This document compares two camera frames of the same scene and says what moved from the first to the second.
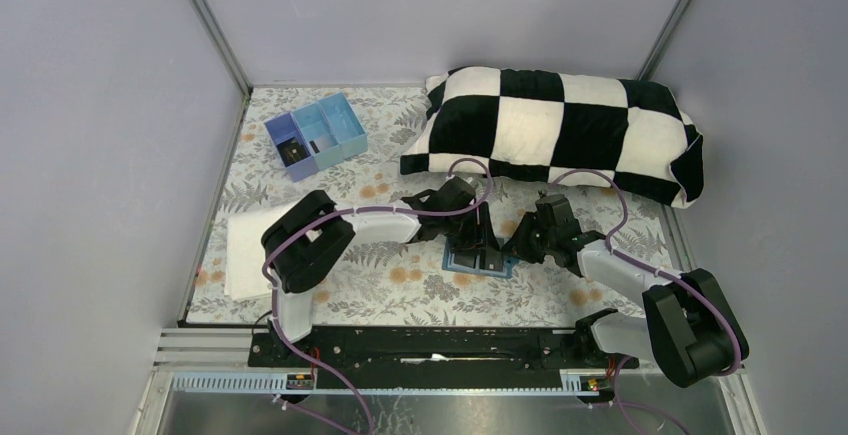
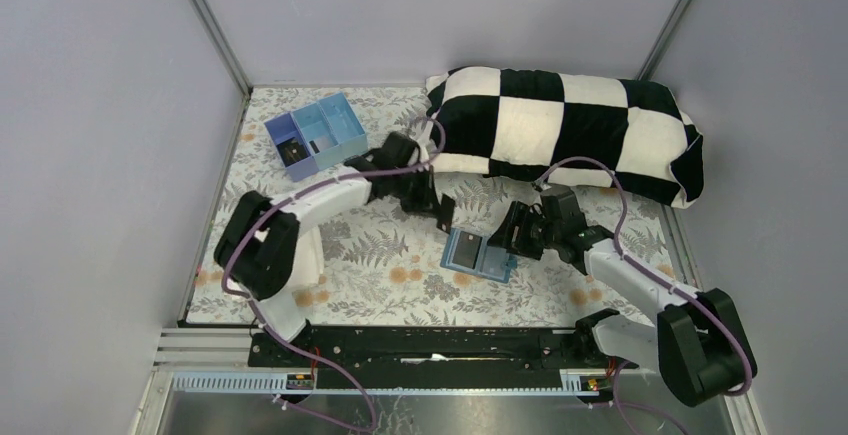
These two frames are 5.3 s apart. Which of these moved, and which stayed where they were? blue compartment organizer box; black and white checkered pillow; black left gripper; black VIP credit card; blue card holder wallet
Moved: black left gripper
Stayed: blue card holder wallet; black VIP credit card; black and white checkered pillow; blue compartment organizer box
